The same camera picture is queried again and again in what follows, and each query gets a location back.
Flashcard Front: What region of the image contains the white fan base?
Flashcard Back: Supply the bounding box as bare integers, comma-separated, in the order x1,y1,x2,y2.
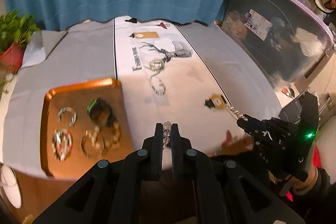
1,164,22,209

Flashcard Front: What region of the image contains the green black watch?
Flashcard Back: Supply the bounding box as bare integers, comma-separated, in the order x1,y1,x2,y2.
87,98,115,127

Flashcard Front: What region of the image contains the orange metal tray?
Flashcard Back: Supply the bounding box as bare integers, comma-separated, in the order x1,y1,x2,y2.
40,78,134,180

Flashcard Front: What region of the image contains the grey table cloth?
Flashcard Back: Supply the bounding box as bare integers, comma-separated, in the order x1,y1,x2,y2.
1,22,281,177

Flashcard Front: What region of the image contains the green white bead bracelet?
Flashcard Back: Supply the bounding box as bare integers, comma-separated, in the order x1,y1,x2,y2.
57,106,78,127

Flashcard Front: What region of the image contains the pearl bead necklace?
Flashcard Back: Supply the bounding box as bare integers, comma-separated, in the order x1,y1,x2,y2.
146,58,167,96

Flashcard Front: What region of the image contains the red flower pot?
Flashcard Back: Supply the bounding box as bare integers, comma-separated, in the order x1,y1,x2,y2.
1,43,24,74

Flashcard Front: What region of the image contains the green potted plant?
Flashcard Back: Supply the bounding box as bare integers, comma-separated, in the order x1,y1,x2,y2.
1,10,40,93

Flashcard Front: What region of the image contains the dark bangle bracelet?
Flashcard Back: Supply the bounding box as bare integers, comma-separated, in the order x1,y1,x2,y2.
80,130,106,159

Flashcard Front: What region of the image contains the white printed table runner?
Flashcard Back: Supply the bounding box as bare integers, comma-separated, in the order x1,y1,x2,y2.
113,15,253,169

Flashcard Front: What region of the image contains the red white bead bracelet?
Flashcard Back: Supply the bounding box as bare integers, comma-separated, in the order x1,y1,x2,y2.
52,128,74,162

